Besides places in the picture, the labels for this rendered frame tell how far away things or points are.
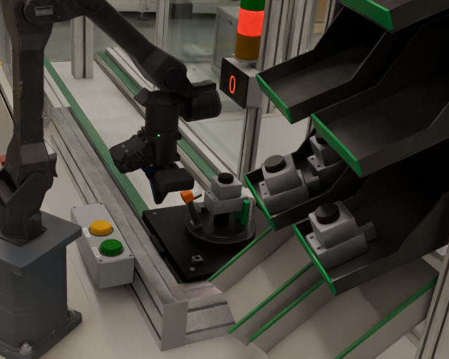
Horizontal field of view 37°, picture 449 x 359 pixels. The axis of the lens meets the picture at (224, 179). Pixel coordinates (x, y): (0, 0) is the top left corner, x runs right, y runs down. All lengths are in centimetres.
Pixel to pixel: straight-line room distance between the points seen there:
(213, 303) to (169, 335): 9
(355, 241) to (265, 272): 28
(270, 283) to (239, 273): 7
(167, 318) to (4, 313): 26
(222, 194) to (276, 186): 33
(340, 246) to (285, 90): 23
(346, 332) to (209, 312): 32
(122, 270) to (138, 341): 14
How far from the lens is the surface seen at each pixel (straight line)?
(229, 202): 126
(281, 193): 93
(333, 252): 83
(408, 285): 94
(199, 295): 116
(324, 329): 98
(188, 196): 123
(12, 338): 117
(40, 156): 105
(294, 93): 91
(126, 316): 126
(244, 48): 137
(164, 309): 114
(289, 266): 105
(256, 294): 107
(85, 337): 122
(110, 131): 184
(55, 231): 113
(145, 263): 123
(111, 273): 125
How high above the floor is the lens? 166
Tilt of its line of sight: 27 degrees down
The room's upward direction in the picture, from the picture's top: 6 degrees clockwise
